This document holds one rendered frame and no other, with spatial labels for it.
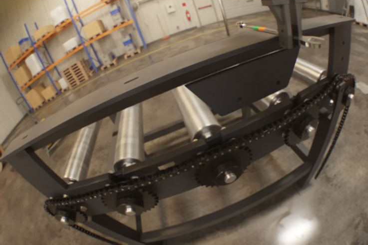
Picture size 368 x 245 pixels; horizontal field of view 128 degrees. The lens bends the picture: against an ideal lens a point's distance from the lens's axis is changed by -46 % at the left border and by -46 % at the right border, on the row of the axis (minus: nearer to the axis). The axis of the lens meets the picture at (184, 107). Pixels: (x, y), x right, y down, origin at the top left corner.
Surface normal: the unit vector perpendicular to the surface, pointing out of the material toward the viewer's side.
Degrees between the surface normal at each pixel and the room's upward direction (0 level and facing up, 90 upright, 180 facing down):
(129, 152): 31
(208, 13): 90
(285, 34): 90
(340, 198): 0
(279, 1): 90
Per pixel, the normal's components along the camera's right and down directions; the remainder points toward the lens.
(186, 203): -0.30, -0.79
